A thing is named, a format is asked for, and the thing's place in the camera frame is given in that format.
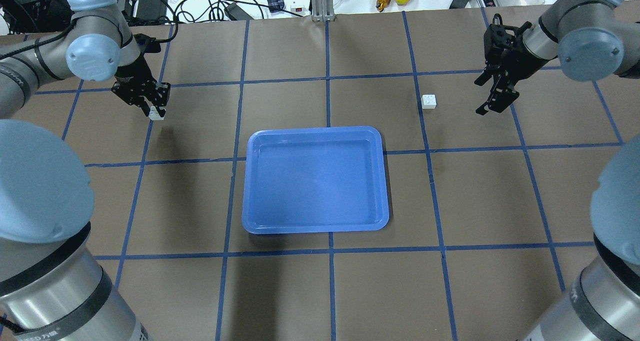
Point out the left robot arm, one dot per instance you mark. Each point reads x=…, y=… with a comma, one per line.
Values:
x=79, y=156

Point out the white block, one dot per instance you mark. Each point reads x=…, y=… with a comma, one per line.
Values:
x=157, y=114
x=429, y=101

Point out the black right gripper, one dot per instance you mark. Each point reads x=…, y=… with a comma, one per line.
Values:
x=515, y=57

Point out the blue plastic tray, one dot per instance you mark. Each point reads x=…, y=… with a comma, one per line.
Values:
x=315, y=180

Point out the aluminium frame post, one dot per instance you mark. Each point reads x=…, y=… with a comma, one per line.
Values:
x=322, y=10

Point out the black power adapter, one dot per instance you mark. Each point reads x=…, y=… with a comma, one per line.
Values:
x=151, y=10

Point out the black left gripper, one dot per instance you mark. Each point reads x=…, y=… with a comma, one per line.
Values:
x=132, y=71

